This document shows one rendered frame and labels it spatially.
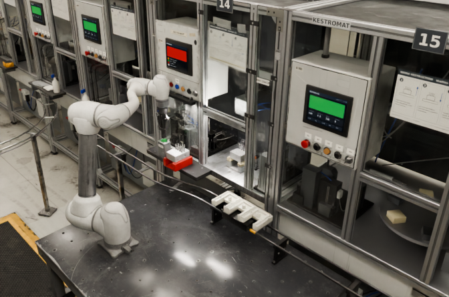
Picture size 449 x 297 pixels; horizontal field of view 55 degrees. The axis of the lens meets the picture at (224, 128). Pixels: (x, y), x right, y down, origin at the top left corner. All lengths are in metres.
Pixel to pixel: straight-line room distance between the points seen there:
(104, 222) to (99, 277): 0.29
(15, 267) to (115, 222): 1.43
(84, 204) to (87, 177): 0.16
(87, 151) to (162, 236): 0.69
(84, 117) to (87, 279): 0.86
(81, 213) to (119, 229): 0.24
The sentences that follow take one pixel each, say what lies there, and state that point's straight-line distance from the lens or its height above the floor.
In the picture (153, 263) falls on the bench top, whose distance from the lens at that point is 2.56.
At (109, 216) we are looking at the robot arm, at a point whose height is 0.93.
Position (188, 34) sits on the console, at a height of 1.79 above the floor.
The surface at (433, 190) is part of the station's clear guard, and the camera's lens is 2.08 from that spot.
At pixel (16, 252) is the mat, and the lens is 3.94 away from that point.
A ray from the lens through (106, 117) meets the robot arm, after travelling 2.35.
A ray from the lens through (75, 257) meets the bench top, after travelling 2.69.
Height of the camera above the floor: 2.40
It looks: 25 degrees down
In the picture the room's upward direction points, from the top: 1 degrees clockwise
